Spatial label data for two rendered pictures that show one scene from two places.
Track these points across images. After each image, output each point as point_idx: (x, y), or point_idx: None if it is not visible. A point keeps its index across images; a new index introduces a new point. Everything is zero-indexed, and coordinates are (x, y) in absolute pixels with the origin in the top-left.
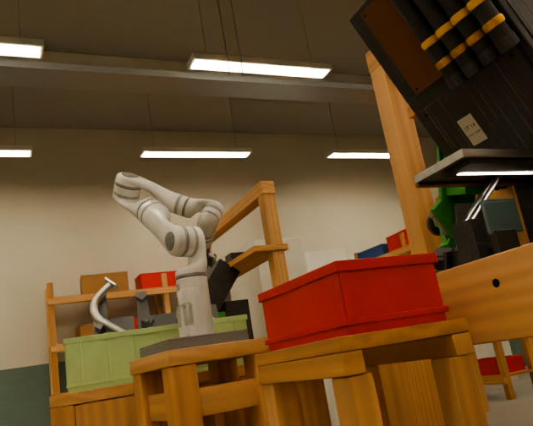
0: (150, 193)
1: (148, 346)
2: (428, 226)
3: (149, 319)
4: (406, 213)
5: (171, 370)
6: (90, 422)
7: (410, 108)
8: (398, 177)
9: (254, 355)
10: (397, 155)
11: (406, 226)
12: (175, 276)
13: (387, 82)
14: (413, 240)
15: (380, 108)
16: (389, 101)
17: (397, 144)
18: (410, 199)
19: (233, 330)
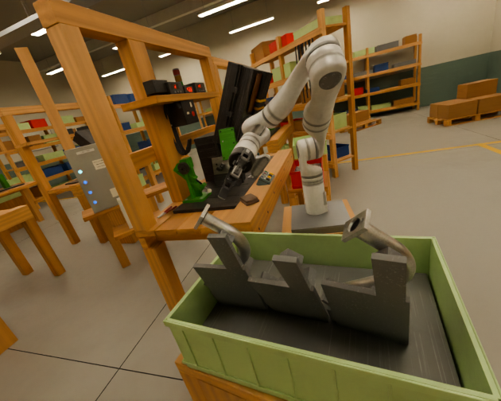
0: (304, 86)
1: (348, 214)
2: (188, 168)
3: (304, 268)
4: (124, 165)
5: None
6: None
7: (158, 96)
8: (112, 137)
9: None
10: (109, 118)
11: (126, 175)
12: (322, 171)
13: (87, 50)
14: (133, 185)
15: (81, 68)
16: (94, 69)
17: (107, 109)
18: (126, 155)
19: (300, 204)
